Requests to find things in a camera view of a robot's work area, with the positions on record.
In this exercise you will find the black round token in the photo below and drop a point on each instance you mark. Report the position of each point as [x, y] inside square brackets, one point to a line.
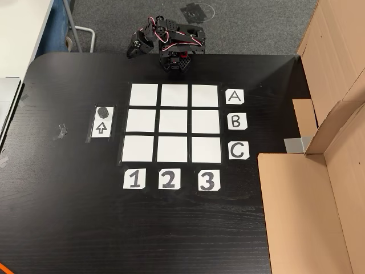
[103, 112]

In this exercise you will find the silver laptop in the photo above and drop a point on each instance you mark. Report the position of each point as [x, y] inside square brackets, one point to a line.
[7, 105]

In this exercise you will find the paper sheet letter B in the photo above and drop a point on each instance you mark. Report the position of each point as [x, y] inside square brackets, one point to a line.
[237, 121]

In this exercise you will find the red black clamp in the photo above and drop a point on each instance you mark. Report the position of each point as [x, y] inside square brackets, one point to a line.
[184, 54]

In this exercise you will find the white paper grid square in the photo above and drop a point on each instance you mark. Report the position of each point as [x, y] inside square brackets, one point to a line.
[173, 121]
[172, 149]
[204, 95]
[206, 121]
[174, 95]
[144, 94]
[141, 120]
[138, 148]
[206, 150]

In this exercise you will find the white metal table leg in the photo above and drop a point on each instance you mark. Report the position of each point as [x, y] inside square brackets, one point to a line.
[74, 28]

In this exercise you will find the black floor tape patch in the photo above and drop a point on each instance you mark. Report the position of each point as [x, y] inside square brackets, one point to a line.
[195, 13]

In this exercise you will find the paper sheet number 3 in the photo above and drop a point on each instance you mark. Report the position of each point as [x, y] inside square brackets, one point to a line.
[209, 180]

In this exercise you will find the white arrow paper sheet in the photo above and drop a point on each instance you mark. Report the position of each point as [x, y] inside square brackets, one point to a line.
[102, 128]

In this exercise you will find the paper sheet letter C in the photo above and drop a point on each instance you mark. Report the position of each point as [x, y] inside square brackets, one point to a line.
[239, 150]

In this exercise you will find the paper sheet number 1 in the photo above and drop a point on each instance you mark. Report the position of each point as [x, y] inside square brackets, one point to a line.
[134, 178]

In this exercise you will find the brown cardboard panel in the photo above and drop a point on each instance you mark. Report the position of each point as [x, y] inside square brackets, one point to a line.
[333, 57]
[299, 214]

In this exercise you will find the grey tape piece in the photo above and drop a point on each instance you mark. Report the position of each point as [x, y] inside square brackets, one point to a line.
[60, 132]
[3, 161]
[24, 99]

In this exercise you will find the paper sheet number 2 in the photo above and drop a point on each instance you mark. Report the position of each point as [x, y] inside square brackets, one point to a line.
[169, 178]

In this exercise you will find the white desk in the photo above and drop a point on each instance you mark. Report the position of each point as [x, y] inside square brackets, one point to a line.
[20, 34]

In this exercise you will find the paper sheet letter A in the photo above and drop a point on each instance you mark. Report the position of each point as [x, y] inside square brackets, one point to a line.
[235, 96]

